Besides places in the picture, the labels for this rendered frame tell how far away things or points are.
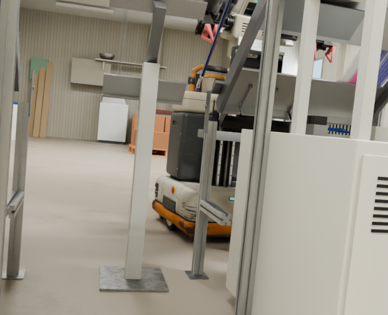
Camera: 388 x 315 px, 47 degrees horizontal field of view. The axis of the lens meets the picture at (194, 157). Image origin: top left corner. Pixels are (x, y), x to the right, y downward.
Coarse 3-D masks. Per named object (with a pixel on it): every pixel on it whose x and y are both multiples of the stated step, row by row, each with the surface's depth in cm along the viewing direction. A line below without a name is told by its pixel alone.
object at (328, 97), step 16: (240, 80) 173; (256, 80) 173; (288, 80) 175; (320, 80) 177; (240, 96) 180; (256, 96) 181; (288, 96) 183; (320, 96) 185; (336, 96) 186; (352, 96) 187; (320, 112) 193; (336, 112) 194; (352, 112) 195
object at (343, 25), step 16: (288, 0) 142; (304, 0) 143; (320, 0) 148; (336, 0) 148; (288, 16) 147; (320, 16) 148; (336, 16) 149; (352, 16) 150; (288, 32) 157; (320, 32) 154; (336, 32) 154; (352, 32) 155; (384, 32) 162; (384, 48) 168
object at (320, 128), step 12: (204, 120) 182; (312, 120) 138; (324, 120) 138; (204, 132) 181; (288, 132) 152; (312, 132) 137; (324, 132) 138; (336, 132) 153; (348, 132) 141; (372, 132) 134; (384, 132) 134; (204, 204) 175; (216, 204) 172; (216, 216) 162; (228, 216) 156; (192, 276) 181; (204, 276) 183
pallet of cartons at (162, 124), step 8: (136, 120) 813; (160, 120) 825; (168, 120) 831; (136, 128) 815; (160, 128) 826; (168, 128) 832; (160, 136) 788; (168, 136) 792; (160, 144) 789; (152, 152) 855; (160, 152) 830
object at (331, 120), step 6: (228, 108) 181; (234, 108) 182; (246, 108) 184; (252, 108) 185; (246, 114) 183; (252, 114) 183; (276, 114) 187; (282, 114) 188; (288, 114) 190; (312, 114) 193; (330, 120) 194; (336, 120) 195; (342, 120) 196; (348, 120) 197
